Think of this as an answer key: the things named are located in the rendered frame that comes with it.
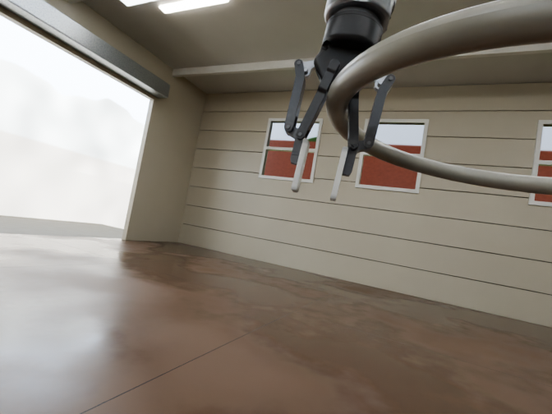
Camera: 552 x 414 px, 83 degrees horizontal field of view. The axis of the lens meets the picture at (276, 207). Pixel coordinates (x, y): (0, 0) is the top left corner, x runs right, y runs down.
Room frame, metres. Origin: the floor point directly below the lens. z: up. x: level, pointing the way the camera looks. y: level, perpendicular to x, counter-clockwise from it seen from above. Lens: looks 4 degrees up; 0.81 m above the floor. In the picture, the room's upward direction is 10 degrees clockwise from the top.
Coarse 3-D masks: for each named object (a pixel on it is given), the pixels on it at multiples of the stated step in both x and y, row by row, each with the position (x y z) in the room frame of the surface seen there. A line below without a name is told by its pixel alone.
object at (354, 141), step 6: (354, 96) 0.39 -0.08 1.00; (354, 102) 0.39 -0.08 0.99; (348, 108) 0.40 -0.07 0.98; (354, 108) 0.39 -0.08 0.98; (348, 114) 0.40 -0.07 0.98; (354, 114) 0.39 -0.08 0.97; (348, 120) 0.40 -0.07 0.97; (354, 120) 0.39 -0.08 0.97; (348, 126) 0.40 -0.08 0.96; (354, 126) 0.39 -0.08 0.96; (348, 132) 0.40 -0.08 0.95; (354, 132) 0.39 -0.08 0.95; (348, 138) 0.41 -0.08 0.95; (354, 138) 0.39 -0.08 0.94; (348, 144) 0.41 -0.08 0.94; (354, 144) 0.39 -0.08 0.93
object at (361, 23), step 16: (336, 16) 0.38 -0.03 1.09; (352, 16) 0.37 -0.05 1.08; (368, 16) 0.37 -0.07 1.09; (336, 32) 0.38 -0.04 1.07; (352, 32) 0.37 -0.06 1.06; (368, 32) 0.37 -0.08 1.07; (320, 48) 0.41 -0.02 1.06; (336, 48) 0.40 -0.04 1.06; (352, 48) 0.39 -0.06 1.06; (320, 64) 0.40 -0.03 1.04; (320, 80) 0.41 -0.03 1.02
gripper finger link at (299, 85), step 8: (296, 64) 0.41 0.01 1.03; (296, 72) 0.41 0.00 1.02; (304, 72) 0.40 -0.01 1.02; (296, 80) 0.41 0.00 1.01; (304, 80) 0.41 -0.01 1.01; (296, 88) 0.41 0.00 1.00; (304, 88) 0.42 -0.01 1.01; (296, 96) 0.41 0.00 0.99; (296, 104) 0.41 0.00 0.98; (288, 112) 0.41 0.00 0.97; (296, 112) 0.41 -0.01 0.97; (288, 120) 0.41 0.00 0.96; (296, 120) 0.43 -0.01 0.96; (288, 128) 0.41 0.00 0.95
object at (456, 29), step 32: (512, 0) 0.19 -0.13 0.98; (544, 0) 0.18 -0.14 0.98; (416, 32) 0.23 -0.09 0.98; (448, 32) 0.22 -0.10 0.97; (480, 32) 0.20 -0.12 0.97; (512, 32) 0.19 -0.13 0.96; (544, 32) 0.19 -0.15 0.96; (352, 64) 0.30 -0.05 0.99; (384, 64) 0.27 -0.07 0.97; (416, 64) 0.25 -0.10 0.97; (352, 96) 0.36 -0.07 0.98; (384, 160) 0.59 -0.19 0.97; (416, 160) 0.59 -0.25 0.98; (544, 192) 0.53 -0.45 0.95
